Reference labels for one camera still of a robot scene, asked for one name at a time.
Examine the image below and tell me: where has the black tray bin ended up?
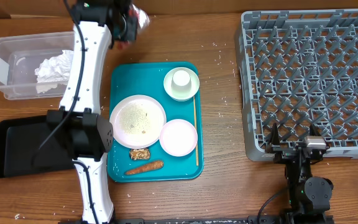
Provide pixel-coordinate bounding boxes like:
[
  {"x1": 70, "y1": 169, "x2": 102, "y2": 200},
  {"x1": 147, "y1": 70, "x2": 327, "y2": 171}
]
[{"x1": 0, "y1": 115, "x2": 73, "y2": 179}]

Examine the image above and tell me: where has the white tissue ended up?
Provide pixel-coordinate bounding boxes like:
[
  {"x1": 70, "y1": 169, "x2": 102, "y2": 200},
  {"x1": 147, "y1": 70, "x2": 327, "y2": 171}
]
[{"x1": 34, "y1": 50, "x2": 73, "y2": 93}]

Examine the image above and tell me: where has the red snack wrapper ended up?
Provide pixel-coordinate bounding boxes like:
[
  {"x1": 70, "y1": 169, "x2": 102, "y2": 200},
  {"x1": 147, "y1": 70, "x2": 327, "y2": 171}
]
[{"x1": 117, "y1": 4, "x2": 150, "y2": 50}]

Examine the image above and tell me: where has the small pink bowl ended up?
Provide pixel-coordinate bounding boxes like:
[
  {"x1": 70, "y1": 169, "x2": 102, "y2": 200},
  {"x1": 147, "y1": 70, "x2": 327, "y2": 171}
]
[{"x1": 159, "y1": 119, "x2": 196, "y2": 157}]

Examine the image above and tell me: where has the grey dishwasher rack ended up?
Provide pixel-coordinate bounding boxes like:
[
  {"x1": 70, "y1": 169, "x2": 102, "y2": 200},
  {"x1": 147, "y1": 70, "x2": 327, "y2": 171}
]
[{"x1": 234, "y1": 9, "x2": 358, "y2": 161}]

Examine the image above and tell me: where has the white cup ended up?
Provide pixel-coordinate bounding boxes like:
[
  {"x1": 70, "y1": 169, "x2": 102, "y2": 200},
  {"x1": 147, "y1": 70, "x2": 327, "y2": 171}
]
[{"x1": 172, "y1": 70, "x2": 191, "y2": 90}]

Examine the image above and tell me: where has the pale green bowl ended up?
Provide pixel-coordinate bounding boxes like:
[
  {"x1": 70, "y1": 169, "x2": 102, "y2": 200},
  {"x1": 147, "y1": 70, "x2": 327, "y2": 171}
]
[{"x1": 163, "y1": 67, "x2": 200, "y2": 101}]

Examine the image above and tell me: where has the orange carrot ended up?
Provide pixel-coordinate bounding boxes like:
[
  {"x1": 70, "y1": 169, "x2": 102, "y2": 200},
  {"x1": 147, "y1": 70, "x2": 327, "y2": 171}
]
[{"x1": 125, "y1": 161, "x2": 164, "y2": 175}]

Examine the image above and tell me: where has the clear plastic bin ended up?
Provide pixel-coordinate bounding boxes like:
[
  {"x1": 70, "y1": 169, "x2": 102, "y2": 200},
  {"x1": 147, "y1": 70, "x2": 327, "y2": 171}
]
[{"x1": 0, "y1": 32, "x2": 74, "y2": 100}]

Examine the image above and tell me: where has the teal plastic tray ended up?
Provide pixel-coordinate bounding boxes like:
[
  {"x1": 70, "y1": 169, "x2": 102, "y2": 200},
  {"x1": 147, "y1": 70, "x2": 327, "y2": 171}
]
[{"x1": 107, "y1": 62, "x2": 204, "y2": 183}]

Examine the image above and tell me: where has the brown food scrap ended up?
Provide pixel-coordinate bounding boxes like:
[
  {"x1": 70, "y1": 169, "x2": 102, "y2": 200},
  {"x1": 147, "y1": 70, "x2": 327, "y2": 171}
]
[{"x1": 129, "y1": 148, "x2": 151, "y2": 161}]

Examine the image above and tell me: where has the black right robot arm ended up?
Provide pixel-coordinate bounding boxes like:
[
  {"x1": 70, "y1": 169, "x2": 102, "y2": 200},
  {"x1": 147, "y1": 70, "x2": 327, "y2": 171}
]
[{"x1": 255, "y1": 124, "x2": 334, "y2": 224}]

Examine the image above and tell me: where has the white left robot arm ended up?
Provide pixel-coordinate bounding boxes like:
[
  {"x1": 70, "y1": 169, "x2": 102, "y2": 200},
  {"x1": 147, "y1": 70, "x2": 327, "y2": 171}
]
[{"x1": 46, "y1": 0, "x2": 139, "y2": 223}]

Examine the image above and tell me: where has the wooden chopstick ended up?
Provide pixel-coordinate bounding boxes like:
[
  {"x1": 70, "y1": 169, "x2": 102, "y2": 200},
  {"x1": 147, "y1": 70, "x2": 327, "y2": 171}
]
[{"x1": 193, "y1": 96, "x2": 199, "y2": 167}]

